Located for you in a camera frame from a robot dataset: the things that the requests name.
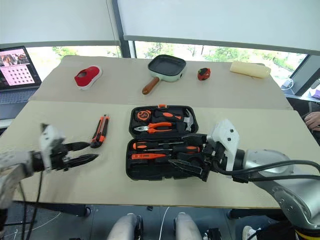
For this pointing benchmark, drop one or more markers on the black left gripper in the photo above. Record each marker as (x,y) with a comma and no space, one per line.
(60,157)

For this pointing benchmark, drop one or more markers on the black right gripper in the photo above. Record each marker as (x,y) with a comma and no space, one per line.
(215,155)

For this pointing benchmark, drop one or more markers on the black orange Phillips screwdriver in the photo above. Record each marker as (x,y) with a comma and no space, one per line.
(187,149)

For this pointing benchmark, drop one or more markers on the black plastic tool case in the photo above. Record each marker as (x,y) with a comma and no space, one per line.
(150,172)

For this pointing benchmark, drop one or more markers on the orange case latch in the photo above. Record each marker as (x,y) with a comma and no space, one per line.
(162,106)

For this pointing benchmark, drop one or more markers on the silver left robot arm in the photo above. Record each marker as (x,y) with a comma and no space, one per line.
(15,162)

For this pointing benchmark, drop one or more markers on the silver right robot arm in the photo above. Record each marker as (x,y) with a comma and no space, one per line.
(295,200)

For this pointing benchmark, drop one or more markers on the person bare hand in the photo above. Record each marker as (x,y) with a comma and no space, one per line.
(313,121)

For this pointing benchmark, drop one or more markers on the orange black utility knife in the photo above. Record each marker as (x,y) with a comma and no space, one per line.
(100,132)

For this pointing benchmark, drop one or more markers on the orange black claw hammer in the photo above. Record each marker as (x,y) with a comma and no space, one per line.
(167,115)

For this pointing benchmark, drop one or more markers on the orange voltage tester pen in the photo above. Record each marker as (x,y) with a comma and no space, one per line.
(147,156)

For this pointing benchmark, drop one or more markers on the orange black slotted screwdriver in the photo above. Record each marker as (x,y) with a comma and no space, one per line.
(140,145)

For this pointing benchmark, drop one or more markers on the orange black tape measure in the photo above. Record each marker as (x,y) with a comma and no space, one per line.
(143,115)

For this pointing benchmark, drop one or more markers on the silver right robot leg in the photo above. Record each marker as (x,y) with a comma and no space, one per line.
(186,227)

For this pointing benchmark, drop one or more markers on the silver robot leg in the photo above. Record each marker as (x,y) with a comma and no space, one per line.
(126,228)
(186,227)

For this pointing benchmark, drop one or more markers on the brown paper table cover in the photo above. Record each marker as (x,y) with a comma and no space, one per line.
(120,87)

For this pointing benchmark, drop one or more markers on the red white shoe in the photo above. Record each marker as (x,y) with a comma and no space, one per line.
(87,75)

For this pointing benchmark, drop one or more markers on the red black round gadget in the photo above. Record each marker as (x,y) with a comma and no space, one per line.
(203,74)

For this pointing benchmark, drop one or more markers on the silver left robot leg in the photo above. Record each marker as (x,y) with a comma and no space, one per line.
(126,228)

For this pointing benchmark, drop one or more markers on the green square frying pan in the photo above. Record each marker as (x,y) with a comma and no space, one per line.
(167,66)

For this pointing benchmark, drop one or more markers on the white sneaker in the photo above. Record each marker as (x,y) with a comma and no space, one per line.
(248,232)

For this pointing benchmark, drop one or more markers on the cream coloured roll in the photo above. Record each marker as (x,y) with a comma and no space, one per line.
(250,69)

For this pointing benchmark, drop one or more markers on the open laptop computer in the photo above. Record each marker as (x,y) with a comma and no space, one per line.
(15,70)

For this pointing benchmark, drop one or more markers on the small white device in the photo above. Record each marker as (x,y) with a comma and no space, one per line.
(287,83)

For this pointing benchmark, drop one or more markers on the white roller blind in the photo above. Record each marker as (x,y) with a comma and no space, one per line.
(220,20)
(55,20)

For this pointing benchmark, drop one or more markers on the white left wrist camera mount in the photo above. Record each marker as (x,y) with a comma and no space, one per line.
(50,136)

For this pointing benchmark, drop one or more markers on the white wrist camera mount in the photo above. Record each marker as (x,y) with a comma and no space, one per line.
(227,135)
(50,136)

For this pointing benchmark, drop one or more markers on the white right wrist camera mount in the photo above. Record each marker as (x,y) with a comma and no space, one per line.
(227,135)

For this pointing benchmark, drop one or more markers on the dark window frame post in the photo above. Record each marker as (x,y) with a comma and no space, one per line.
(122,30)

